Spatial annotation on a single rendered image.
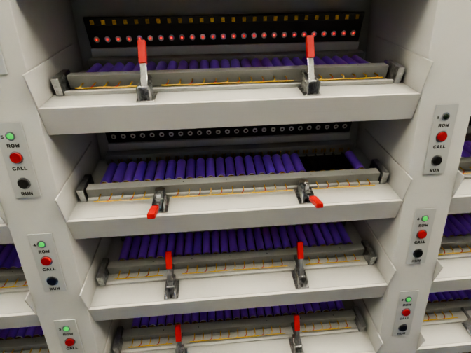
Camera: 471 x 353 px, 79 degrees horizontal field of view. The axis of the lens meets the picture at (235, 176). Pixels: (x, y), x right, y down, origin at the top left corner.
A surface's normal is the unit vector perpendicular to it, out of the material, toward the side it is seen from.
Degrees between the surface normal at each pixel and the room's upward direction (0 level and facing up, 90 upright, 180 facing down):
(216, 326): 18
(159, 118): 108
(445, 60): 90
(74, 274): 90
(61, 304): 90
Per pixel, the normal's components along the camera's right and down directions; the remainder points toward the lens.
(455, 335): 0.00, -0.80
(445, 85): 0.07, 0.32
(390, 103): 0.08, 0.60
